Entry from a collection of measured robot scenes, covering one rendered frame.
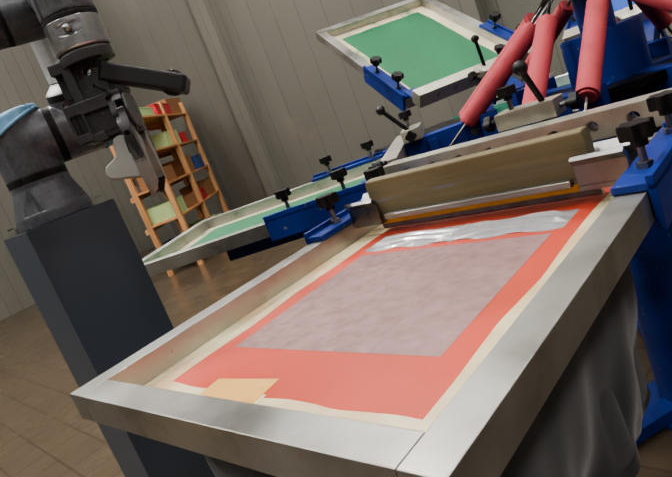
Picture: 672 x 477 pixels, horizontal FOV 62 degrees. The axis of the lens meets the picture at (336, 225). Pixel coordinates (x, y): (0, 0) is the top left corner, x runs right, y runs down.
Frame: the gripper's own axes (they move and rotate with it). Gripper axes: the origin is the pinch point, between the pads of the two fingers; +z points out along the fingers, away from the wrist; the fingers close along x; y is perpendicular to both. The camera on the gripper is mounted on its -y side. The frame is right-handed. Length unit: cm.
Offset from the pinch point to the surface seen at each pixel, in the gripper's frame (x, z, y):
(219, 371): 15.2, 24.2, -0.2
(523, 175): 3, 18, -51
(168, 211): -630, 45, 126
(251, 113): -719, -33, -14
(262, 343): 11.7, 24.1, -6.0
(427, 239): -3.5, 23.8, -34.9
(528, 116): -23, 14, -66
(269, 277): -8.1, 20.9, -8.6
